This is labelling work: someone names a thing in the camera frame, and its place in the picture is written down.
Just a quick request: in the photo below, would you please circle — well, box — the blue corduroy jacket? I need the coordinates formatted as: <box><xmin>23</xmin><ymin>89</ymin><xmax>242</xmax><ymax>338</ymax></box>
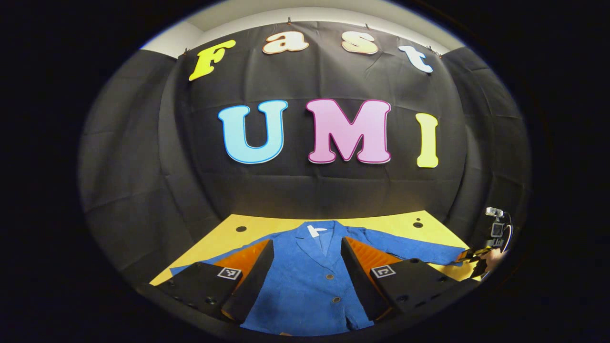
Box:
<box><xmin>169</xmin><ymin>220</ymin><xmax>471</xmax><ymax>337</ymax></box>

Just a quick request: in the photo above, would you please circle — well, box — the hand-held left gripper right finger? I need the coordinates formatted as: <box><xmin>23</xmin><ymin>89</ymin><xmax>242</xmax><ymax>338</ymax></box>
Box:
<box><xmin>340</xmin><ymin>237</ymin><xmax>462</xmax><ymax>323</ymax></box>

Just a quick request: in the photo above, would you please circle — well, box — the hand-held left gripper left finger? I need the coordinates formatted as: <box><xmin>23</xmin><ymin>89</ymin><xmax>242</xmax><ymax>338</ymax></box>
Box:
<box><xmin>155</xmin><ymin>240</ymin><xmax>276</xmax><ymax>325</ymax></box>

